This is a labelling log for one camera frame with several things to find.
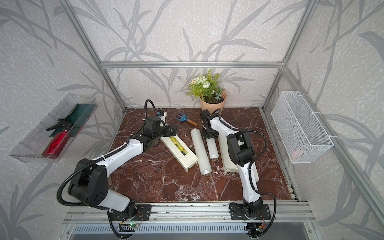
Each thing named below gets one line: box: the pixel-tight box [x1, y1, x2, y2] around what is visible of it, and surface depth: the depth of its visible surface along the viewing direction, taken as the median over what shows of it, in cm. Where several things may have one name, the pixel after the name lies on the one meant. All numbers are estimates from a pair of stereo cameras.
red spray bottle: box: [42, 118, 73, 159], surface depth 61 cm
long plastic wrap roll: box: [190, 128, 213, 177], surface depth 93 cm
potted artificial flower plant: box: [186, 69, 228, 114], surface depth 101 cm
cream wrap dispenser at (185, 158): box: [160, 134, 199, 173], surface depth 88 cm
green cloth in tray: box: [49, 103, 96, 138], surface depth 69 cm
